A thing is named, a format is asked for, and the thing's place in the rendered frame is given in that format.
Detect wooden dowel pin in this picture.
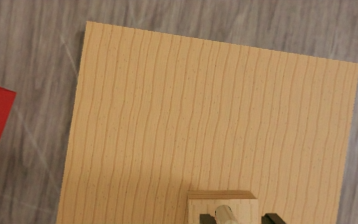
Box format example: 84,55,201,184
216,205,238,224

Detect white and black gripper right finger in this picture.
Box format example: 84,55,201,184
261,213,287,224

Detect tan wooden bench board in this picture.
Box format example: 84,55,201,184
56,21,358,224

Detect small light wooden block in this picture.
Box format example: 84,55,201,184
187,190,258,224

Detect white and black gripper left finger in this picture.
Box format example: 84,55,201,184
199,214,217,224

